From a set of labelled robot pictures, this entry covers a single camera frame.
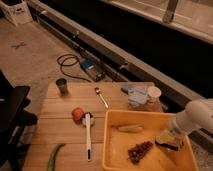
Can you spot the white crate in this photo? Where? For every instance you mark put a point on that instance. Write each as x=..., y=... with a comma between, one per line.
x=16, y=14

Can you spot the black chair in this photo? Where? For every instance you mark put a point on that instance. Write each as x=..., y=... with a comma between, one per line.
x=13, y=120

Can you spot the metal post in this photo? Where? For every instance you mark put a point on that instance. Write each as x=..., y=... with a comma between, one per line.
x=170, y=11

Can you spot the yellow plastic tray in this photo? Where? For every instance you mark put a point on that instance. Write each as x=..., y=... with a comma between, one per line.
x=124, y=130

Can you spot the orange round fruit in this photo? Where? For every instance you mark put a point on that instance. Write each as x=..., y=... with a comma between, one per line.
x=77, y=114

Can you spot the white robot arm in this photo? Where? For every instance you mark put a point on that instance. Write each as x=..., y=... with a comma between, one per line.
x=197, y=114

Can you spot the metal spoon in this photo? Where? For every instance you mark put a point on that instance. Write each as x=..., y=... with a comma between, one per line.
x=98, y=92

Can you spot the light blue cloth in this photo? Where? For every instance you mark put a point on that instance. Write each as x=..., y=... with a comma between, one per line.
x=137, y=95

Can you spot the small metal cup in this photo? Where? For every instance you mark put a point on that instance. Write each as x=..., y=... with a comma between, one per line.
x=62, y=86

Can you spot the bunch of dark grapes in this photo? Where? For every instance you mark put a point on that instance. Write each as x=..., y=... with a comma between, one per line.
x=137, y=152

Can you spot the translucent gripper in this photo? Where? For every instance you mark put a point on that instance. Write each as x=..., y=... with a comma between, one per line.
x=169, y=137

